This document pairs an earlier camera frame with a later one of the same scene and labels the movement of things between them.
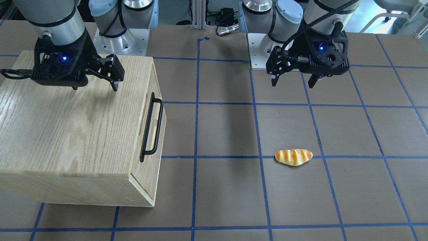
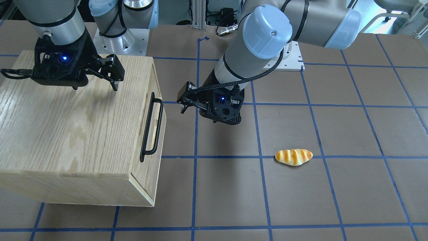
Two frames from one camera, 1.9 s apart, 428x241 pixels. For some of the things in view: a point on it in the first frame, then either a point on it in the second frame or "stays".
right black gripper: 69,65 stays
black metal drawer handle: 143,151 stays
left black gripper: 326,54 to 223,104
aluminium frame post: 199,14 stays
